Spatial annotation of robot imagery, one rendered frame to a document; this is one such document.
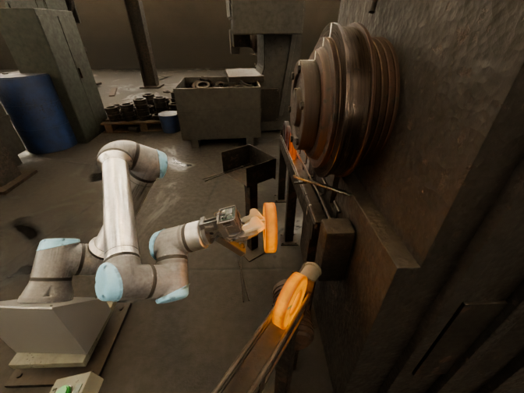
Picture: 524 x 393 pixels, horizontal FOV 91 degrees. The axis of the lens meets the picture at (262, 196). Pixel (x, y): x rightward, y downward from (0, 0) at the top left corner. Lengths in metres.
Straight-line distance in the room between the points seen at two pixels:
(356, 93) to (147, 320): 1.48
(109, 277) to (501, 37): 0.88
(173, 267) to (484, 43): 0.83
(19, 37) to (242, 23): 2.46
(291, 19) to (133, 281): 3.22
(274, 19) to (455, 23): 2.92
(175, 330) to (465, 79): 1.53
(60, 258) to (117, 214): 0.63
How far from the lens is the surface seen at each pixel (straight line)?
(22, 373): 1.80
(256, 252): 1.86
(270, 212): 0.73
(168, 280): 0.78
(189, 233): 0.79
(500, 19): 0.60
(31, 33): 4.17
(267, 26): 3.47
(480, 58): 0.61
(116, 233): 0.82
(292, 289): 0.70
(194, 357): 1.51
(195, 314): 1.62
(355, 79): 0.73
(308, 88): 0.79
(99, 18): 12.02
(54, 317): 1.35
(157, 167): 1.16
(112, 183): 0.96
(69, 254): 1.47
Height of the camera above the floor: 1.34
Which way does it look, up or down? 34 degrees down
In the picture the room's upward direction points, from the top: straight up
